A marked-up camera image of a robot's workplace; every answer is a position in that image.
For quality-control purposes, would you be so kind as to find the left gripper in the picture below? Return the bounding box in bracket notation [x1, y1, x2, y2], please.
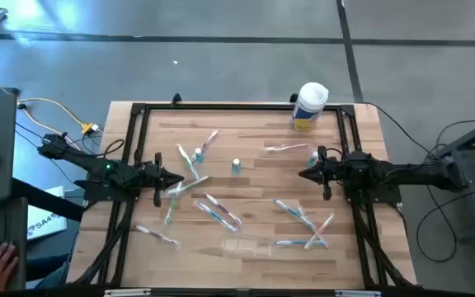
[140, 151, 185, 208]

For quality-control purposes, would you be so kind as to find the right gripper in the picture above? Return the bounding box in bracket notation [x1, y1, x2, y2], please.
[298, 144, 346, 202]

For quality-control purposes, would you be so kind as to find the green white toothbrush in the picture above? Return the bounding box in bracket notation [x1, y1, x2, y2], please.
[176, 143, 201, 181]
[163, 193, 181, 226]

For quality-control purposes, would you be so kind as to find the purple white toothbrush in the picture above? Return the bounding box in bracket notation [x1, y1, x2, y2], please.
[134, 224, 181, 248]
[186, 130, 219, 165]
[205, 193, 243, 226]

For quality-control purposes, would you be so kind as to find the clear acrylic organizer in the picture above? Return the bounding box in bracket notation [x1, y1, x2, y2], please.
[220, 235, 272, 259]

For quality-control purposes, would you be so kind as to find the white lidded wipes canister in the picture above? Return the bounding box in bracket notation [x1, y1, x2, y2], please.
[289, 81, 330, 133]

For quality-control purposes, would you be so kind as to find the white label strip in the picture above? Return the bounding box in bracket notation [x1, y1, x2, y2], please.
[103, 288, 152, 297]
[334, 290, 383, 297]

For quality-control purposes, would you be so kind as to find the black diagonal bar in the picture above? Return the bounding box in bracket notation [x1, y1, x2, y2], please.
[11, 177, 87, 224]

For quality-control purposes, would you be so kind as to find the white printed box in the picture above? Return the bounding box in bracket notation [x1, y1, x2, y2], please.
[26, 185, 68, 242]

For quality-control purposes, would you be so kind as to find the dark computer desk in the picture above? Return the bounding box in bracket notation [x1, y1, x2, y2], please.
[0, 196, 29, 292]

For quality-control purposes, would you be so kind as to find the grey metal stand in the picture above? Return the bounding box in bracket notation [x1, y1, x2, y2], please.
[434, 113, 475, 240]

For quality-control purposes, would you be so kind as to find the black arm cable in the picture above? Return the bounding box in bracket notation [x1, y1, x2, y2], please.
[360, 101, 435, 154]

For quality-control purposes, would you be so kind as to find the yellow extension cable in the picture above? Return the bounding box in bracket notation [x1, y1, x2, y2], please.
[25, 107, 68, 137]
[0, 68, 101, 135]

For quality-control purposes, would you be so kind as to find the black cable bundle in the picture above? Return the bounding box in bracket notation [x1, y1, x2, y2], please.
[70, 197, 138, 286]
[350, 200, 414, 288]

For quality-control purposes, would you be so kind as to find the black floor cable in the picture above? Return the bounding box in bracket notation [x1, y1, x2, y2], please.
[415, 183, 475, 263]

